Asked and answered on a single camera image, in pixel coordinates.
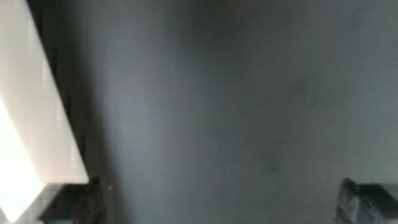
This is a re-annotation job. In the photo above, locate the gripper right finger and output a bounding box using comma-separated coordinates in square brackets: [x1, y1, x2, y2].
[333, 178, 398, 224]

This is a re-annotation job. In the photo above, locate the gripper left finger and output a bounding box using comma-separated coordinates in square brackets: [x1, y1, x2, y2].
[39, 178, 104, 224]

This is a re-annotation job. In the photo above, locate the white front fence wall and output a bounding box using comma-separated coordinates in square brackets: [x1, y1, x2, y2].
[0, 0, 88, 224]

